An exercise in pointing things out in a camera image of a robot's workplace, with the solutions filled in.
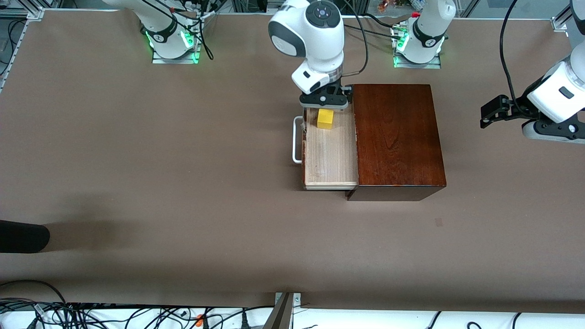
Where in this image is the aluminium frame profile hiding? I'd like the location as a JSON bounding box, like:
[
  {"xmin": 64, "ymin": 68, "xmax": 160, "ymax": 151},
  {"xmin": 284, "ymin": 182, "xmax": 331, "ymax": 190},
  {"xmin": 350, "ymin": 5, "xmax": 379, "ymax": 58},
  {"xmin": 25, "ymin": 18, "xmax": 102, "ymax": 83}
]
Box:
[{"xmin": 0, "ymin": 0, "xmax": 45, "ymax": 21}]

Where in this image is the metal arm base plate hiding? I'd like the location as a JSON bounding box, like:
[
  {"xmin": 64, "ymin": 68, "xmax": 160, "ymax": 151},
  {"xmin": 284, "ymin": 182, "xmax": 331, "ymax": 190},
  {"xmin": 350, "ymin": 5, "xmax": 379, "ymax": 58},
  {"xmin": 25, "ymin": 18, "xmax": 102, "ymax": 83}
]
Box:
[
  {"xmin": 393, "ymin": 53, "xmax": 442, "ymax": 69},
  {"xmin": 152, "ymin": 46, "xmax": 201, "ymax": 65}
]

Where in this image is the black foam cylinder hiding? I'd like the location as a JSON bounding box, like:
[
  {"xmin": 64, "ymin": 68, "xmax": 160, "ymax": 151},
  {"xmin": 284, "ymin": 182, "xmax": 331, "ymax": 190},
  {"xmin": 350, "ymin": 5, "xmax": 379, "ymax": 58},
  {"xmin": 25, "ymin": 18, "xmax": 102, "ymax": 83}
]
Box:
[{"xmin": 0, "ymin": 220, "xmax": 50, "ymax": 254}]

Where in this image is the wooden drawer with white handle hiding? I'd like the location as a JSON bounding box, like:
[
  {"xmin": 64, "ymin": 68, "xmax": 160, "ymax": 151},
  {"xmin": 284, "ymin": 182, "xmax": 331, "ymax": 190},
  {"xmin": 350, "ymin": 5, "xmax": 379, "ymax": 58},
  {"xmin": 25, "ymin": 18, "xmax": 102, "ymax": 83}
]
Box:
[{"xmin": 292, "ymin": 94, "xmax": 359, "ymax": 191}]

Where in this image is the yellow block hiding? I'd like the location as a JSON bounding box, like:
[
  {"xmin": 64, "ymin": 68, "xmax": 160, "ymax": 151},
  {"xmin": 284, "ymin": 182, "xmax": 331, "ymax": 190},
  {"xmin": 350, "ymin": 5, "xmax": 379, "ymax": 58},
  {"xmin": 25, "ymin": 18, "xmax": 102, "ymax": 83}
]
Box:
[{"xmin": 317, "ymin": 108, "xmax": 335, "ymax": 130}]

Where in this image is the grey metal camera stand bracket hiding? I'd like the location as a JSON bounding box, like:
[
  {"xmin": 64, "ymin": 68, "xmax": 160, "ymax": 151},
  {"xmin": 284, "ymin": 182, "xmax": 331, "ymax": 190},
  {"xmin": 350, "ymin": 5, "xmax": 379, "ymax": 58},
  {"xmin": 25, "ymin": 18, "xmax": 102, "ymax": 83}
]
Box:
[{"xmin": 263, "ymin": 292, "xmax": 302, "ymax": 329}]

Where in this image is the dark brown wooden cabinet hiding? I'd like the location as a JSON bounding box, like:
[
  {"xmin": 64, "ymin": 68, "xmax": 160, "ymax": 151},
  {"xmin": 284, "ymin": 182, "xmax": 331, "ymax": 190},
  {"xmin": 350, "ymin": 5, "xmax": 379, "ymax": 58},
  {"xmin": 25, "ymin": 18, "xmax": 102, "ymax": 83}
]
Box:
[{"xmin": 344, "ymin": 84, "xmax": 447, "ymax": 202}]

